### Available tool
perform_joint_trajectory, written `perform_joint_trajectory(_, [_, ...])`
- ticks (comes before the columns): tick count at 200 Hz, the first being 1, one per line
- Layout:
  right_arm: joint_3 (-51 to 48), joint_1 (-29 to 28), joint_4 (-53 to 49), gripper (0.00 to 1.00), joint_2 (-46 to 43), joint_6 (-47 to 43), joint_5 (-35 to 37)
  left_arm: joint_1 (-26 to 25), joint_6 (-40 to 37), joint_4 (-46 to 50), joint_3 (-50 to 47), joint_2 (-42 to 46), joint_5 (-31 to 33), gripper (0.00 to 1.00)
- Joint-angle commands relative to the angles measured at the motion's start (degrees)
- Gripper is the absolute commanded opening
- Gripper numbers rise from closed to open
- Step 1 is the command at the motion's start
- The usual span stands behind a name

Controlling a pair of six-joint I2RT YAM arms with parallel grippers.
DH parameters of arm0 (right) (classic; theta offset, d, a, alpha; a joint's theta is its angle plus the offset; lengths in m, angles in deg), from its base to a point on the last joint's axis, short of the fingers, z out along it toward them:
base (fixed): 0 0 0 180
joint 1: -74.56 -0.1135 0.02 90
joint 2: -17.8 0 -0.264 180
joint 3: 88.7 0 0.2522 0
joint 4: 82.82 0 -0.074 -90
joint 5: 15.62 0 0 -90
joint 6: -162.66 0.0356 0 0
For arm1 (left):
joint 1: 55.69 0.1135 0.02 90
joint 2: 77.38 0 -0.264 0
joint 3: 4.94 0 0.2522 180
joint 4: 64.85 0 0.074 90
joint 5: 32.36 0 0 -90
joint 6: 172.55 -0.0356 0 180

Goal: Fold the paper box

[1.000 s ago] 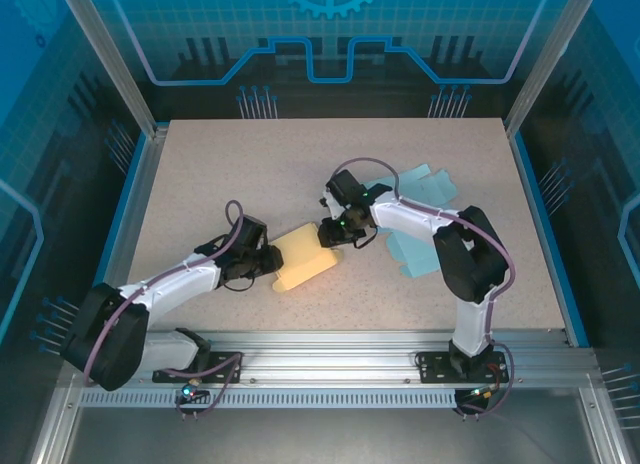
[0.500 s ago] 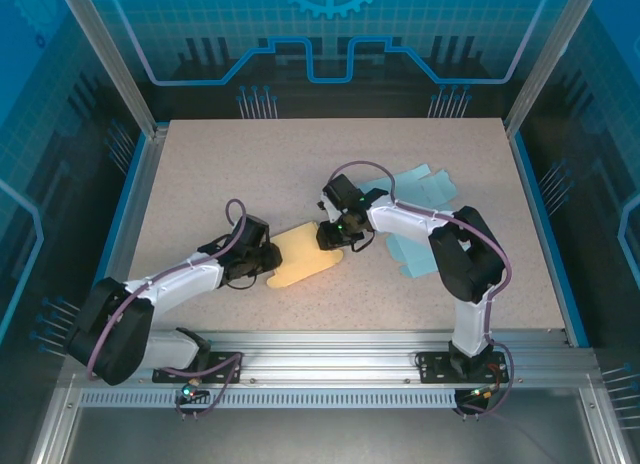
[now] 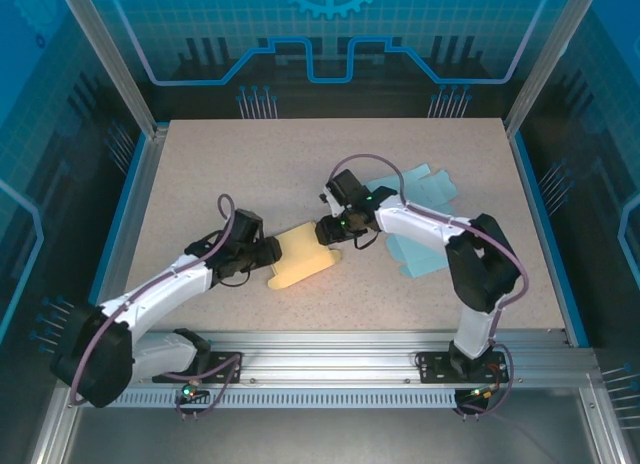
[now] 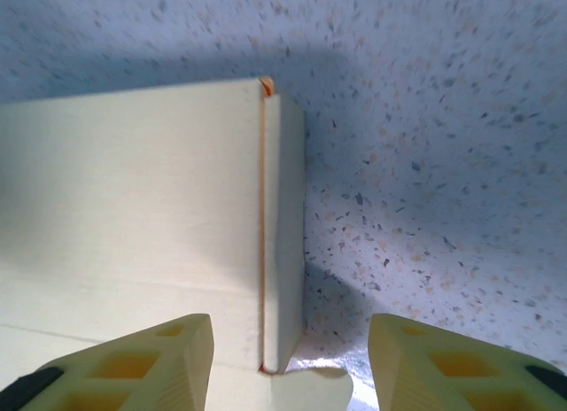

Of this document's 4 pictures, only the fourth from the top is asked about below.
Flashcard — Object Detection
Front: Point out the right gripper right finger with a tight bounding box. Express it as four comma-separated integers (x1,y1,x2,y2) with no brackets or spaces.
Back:
369,313,567,411

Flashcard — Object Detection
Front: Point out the yellow paper box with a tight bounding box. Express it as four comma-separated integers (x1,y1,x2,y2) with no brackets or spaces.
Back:
0,76,355,411

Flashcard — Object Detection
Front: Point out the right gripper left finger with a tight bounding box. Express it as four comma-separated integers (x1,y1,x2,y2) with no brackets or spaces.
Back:
0,313,216,411

